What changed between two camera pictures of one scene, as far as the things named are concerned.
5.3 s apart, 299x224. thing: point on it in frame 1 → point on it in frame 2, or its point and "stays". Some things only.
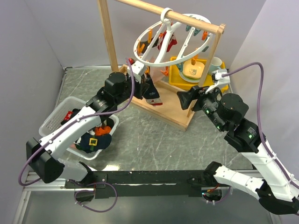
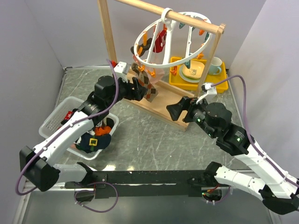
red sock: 172,41 → 160,40
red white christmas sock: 68,115 stays
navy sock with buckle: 90,142 stays
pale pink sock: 156,73 stays
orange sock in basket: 99,131 stays
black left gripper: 142,88 stays
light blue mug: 216,63 stays
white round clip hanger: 167,22 → 166,15
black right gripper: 199,93 → 175,109
